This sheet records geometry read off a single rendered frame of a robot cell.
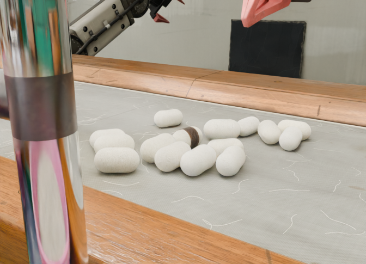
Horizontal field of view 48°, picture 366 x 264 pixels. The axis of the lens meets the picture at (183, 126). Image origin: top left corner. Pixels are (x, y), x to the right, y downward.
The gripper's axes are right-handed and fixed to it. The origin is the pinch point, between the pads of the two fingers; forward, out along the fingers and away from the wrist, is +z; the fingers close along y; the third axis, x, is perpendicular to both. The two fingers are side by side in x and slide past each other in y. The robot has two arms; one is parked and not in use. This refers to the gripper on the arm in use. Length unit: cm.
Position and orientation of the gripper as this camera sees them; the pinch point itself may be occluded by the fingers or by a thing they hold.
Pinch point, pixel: (247, 17)
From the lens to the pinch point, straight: 47.9
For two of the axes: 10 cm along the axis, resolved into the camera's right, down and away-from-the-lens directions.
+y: 8.2, 1.9, -5.3
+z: -4.4, 8.0, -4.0
